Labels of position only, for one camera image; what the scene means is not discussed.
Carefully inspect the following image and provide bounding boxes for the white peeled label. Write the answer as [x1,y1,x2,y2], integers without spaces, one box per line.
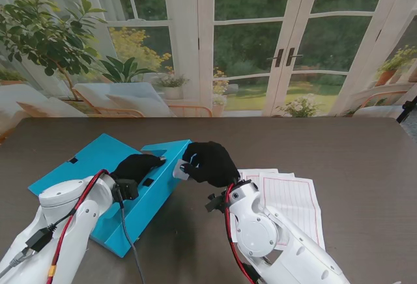
[171,158,192,180]

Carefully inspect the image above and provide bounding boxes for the red left arm cable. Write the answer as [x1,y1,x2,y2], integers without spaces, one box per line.
[47,169,110,284]

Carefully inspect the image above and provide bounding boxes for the blue file box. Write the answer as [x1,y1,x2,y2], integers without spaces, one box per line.
[27,133,194,259]

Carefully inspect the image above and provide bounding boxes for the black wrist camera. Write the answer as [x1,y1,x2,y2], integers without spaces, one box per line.
[205,192,228,214]
[112,178,139,201]

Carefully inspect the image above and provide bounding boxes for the garden window backdrop banner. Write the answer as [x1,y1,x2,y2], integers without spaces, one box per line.
[0,0,417,143]

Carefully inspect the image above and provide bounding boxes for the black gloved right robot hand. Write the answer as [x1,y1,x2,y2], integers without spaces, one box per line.
[180,141,241,189]

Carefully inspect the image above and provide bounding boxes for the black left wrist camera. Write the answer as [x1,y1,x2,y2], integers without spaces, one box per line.
[112,178,139,201]

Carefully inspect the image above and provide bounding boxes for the black backdrop stand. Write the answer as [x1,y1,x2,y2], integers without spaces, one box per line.
[395,100,417,124]

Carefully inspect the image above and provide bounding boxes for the thin grey camera cable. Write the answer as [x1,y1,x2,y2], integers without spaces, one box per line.
[116,192,147,284]

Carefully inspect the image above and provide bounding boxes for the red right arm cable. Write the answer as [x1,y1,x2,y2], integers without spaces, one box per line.
[223,182,258,284]

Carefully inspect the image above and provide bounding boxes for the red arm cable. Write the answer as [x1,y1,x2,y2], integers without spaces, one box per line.
[47,169,110,284]
[223,182,258,284]

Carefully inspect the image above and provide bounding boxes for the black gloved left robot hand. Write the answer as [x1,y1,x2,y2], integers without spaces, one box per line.
[112,154,167,187]

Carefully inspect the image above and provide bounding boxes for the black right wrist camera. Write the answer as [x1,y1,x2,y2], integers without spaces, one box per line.
[205,192,228,214]

